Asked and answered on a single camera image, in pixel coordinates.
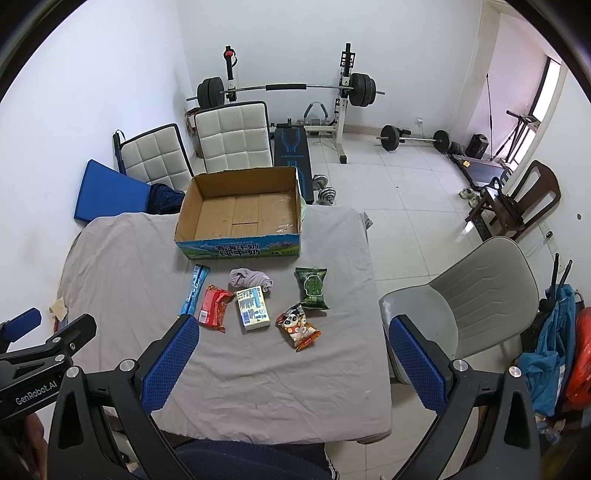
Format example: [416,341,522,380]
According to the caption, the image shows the white padded chair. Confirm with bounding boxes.
[194,101,273,173]
[112,123,193,192]

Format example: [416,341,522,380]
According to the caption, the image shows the black speaker box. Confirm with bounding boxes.
[465,133,489,159]

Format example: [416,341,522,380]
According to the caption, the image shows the grey table cloth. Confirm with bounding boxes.
[59,206,392,444]

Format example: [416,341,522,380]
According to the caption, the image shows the blue white tissue pack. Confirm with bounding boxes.
[235,286,270,331]

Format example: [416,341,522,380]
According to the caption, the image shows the large barbell on rack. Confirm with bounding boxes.
[187,73,385,109]

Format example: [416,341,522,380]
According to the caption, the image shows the dark blue garment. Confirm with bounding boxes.
[146,183,185,215]

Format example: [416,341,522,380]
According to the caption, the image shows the green pickle snack packet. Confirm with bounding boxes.
[294,267,329,310]

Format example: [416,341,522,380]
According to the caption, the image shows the small dumbbell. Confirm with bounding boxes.
[311,174,337,206]

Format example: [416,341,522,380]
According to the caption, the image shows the white padded chair left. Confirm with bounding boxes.
[112,123,193,192]

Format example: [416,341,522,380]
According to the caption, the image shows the red snack packet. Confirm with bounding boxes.
[197,285,235,332]

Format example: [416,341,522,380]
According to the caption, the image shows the long blue snack packet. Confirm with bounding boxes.
[178,264,211,315]

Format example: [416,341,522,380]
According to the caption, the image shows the panda orange snack packet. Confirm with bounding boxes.
[276,303,322,352]

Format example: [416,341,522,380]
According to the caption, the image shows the beige paper scrap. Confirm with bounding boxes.
[48,297,68,322]

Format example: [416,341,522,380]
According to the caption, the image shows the treadmill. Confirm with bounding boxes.
[448,154,511,190]

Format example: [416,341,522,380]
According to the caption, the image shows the white barbell rack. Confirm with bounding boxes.
[222,42,356,164]

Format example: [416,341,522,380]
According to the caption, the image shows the cardboard box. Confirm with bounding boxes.
[174,167,303,260]

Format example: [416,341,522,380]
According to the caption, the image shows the blue bag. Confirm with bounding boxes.
[518,284,576,416]

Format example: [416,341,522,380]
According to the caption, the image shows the blue foam mat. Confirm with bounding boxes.
[74,160,150,223]

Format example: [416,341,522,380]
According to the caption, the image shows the grey plastic chair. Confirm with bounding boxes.
[379,237,539,360]

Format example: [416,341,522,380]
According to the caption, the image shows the black blue weight bench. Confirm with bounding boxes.
[273,122,315,204]

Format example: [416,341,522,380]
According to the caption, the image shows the orange bag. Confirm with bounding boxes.
[565,307,591,410]

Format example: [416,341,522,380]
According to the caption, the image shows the lilac sock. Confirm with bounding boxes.
[229,268,273,292]

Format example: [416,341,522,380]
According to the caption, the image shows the small barbell on floor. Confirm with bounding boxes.
[377,125,452,154]

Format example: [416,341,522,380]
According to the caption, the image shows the white padded chair right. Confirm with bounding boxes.
[194,101,273,173]

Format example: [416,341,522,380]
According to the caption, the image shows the dark wooden chair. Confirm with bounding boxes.
[465,160,562,241]

